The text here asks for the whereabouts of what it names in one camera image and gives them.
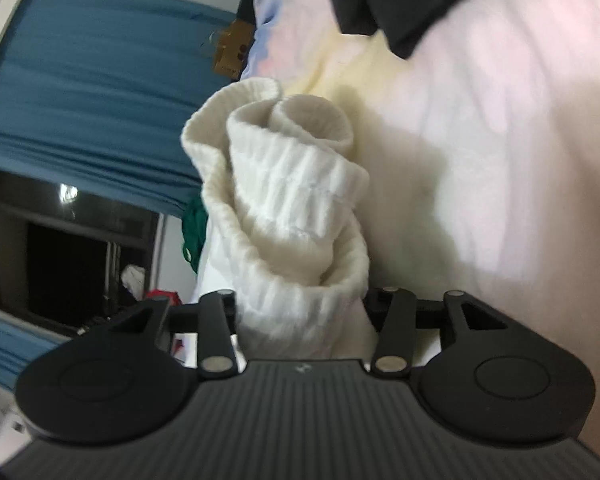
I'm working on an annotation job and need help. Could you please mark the dark window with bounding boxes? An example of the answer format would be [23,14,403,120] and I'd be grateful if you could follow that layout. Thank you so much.
[0,169,167,338]

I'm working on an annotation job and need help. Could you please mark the white pants with striped trim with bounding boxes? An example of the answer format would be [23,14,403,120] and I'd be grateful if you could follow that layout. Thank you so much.
[180,77,381,361]

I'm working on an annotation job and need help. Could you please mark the pastel rainbow bed sheet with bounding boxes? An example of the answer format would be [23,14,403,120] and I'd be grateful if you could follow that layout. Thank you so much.
[192,0,600,461]

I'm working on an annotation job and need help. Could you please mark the blue curtain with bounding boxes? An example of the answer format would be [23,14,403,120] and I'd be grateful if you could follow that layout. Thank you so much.
[0,310,68,393]
[0,0,243,221]

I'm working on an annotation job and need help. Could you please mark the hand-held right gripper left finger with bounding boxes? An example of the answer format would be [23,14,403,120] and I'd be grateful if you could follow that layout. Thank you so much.
[102,289,242,380]

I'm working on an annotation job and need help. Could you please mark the green garment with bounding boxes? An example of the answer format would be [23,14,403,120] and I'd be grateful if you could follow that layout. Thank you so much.
[181,195,211,275]

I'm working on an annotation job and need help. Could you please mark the dark cloth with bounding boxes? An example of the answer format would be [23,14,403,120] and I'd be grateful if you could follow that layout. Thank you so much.
[317,0,523,59]

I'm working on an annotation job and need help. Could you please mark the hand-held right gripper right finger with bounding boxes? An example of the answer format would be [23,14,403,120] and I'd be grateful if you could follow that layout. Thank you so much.
[362,287,509,378]

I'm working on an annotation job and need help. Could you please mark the red garment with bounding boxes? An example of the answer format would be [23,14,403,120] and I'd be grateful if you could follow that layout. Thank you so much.
[146,287,182,307]

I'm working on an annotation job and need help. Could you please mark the white hanging cloth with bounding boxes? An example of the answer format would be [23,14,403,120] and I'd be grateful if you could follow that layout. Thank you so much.
[121,264,147,294]

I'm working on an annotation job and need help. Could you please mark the brown paper bag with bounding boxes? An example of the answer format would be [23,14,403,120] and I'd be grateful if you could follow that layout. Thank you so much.
[211,20,254,82]

